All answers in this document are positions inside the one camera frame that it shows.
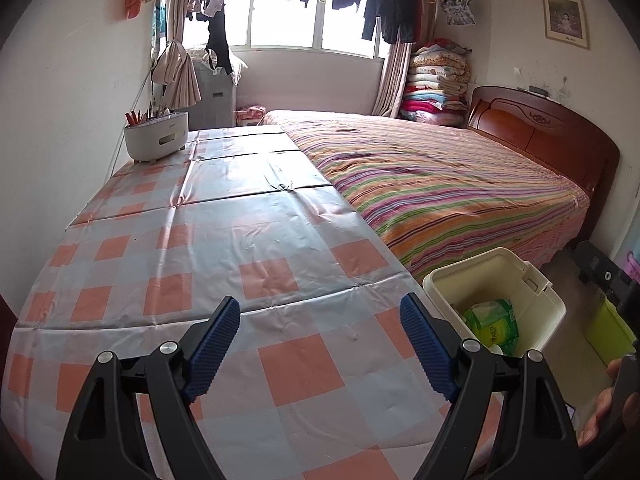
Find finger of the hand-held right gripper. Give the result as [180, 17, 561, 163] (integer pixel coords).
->
[572, 240, 631, 301]

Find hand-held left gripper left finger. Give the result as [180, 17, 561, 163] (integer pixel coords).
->
[55, 296, 242, 480]

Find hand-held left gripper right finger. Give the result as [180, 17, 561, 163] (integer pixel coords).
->
[399, 292, 586, 480]

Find green wet wipes packet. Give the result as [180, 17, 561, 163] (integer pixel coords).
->
[462, 299, 521, 356]

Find cream plastic bin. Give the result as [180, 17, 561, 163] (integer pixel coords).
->
[422, 246, 567, 358]

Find person's right hand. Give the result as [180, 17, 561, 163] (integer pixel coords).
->
[577, 357, 625, 448]

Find yellow green floor container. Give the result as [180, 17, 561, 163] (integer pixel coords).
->
[584, 296, 636, 367]

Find wooden headboard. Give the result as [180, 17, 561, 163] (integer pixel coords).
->
[466, 85, 621, 241]

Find bed with striped sheet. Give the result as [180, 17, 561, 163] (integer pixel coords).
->
[262, 109, 591, 281]

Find white utensil holder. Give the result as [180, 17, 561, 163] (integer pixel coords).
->
[124, 111, 190, 162]

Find pink stool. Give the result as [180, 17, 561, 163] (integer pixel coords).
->
[235, 105, 266, 128]

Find stack of folded quilts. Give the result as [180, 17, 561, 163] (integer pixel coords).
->
[399, 38, 471, 126]

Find bundle of chopsticks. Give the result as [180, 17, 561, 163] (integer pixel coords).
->
[125, 102, 173, 126]

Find grey washing machine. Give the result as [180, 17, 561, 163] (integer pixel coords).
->
[192, 62, 236, 131]

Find beige window curtain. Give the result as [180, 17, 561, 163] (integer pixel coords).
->
[372, 42, 413, 120]

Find tied striped beige curtain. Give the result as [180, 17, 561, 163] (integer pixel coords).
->
[151, 0, 202, 110]

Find floral hanging garment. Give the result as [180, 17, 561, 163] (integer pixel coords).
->
[440, 0, 477, 27]

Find black hanging garment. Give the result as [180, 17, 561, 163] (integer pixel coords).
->
[205, 7, 235, 73]

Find row of hanging clothes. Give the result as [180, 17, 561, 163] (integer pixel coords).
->
[257, 0, 441, 46]

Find window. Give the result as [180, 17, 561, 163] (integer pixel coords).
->
[185, 0, 388, 58]

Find sock drying hanger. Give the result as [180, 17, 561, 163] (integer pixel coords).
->
[187, 0, 228, 22]

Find framed wall picture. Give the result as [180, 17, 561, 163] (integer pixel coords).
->
[541, 0, 591, 51]

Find grey wall cable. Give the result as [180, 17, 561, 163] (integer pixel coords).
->
[107, 67, 153, 171]

